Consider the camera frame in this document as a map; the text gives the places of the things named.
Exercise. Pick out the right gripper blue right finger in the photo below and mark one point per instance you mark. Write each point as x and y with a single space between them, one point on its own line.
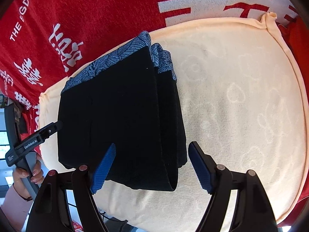
253 211

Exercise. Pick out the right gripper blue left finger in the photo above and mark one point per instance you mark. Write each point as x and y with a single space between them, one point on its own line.
50 210

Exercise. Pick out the black pants with blue trim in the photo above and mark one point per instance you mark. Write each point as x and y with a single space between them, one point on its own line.
127 98

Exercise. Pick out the pink sleeve forearm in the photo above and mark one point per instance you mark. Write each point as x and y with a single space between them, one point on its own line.
14 210

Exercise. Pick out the person's left hand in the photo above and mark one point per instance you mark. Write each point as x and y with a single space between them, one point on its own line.
19 174

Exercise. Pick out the red wedding sofa cover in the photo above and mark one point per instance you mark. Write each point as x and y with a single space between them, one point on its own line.
45 42

